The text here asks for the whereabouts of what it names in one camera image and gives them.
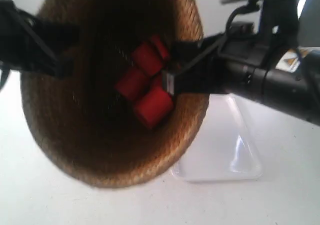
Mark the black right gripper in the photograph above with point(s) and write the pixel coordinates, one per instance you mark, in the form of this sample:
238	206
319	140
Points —
218	64

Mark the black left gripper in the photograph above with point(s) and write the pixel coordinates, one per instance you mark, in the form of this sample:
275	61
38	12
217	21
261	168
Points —
35	45

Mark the woven brown basket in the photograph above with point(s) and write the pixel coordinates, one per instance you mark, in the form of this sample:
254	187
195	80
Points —
81	124

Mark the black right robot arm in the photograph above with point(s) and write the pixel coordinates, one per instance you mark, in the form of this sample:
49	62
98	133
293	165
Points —
292	82

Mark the red cylinder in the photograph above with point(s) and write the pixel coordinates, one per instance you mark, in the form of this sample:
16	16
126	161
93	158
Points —
147	59
161	47
153	107
132	84

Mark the white plastic tray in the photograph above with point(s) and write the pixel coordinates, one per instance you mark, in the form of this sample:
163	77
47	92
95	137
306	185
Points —
223	149

